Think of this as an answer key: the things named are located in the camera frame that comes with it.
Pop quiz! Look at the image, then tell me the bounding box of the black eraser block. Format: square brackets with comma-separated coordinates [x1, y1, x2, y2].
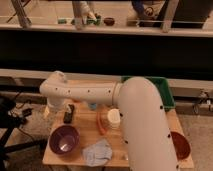
[63, 104, 75, 124]

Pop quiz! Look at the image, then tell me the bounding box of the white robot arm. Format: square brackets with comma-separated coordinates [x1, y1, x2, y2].
[40, 71, 179, 171]

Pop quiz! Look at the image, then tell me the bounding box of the blue plastic cup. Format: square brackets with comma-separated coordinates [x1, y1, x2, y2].
[88, 103, 98, 110]

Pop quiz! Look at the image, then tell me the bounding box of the white paper cup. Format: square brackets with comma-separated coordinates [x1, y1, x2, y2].
[107, 109, 120, 128]

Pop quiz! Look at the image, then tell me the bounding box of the wooden table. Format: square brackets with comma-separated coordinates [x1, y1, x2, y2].
[42, 79, 195, 169]

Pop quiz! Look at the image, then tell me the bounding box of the green plastic tray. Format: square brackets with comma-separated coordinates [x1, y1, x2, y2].
[118, 76, 175, 113]

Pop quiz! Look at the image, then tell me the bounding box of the purple bowl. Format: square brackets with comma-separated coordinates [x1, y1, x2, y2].
[49, 125, 79, 155]

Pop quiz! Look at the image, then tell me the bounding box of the grey cloth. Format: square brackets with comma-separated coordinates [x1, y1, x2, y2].
[82, 139, 113, 167]

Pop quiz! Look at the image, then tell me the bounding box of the red-orange bowl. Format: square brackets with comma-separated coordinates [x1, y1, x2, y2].
[171, 131, 191, 160]

